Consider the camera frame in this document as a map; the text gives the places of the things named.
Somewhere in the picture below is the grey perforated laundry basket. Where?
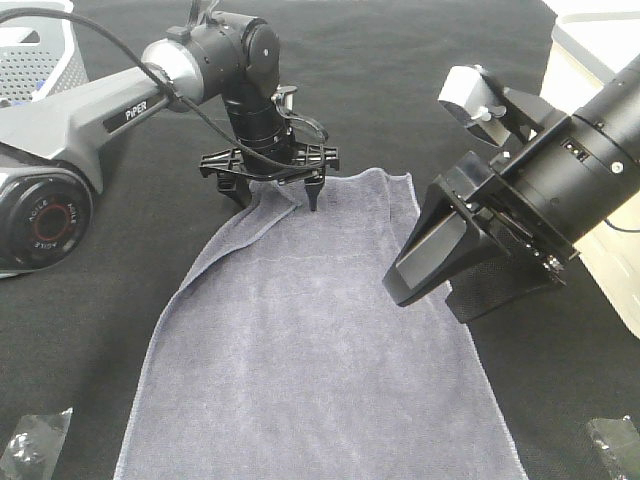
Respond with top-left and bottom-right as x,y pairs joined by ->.
1,17 -> 88,108

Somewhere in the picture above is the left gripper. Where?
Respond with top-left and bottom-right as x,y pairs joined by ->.
199,142 -> 340,212

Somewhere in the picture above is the black table cloth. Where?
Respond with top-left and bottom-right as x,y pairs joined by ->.
1,1 -> 639,479

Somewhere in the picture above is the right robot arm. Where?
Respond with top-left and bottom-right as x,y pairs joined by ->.
383,61 -> 639,323

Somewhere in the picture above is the right clear tape strip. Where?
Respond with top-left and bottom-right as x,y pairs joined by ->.
587,415 -> 639,480

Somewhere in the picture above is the blue cloth in basket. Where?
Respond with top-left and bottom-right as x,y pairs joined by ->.
11,81 -> 45,106

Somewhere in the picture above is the cream storage box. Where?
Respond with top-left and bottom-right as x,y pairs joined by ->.
540,1 -> 639,336

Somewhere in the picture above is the left clear tape strip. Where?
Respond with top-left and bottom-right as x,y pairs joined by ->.
1,408 -> 74,480

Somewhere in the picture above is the grey towel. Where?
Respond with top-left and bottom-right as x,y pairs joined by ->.
114,168 -> 525,479

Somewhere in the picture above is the clear tape strip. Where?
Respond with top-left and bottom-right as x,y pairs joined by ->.
1,408 -> 74,480
587,415 -> 639,480

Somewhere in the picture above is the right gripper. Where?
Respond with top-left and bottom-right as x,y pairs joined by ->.
383,151 -> 583,324

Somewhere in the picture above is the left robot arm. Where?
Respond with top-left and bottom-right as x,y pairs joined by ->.
1,2 -> 339,277

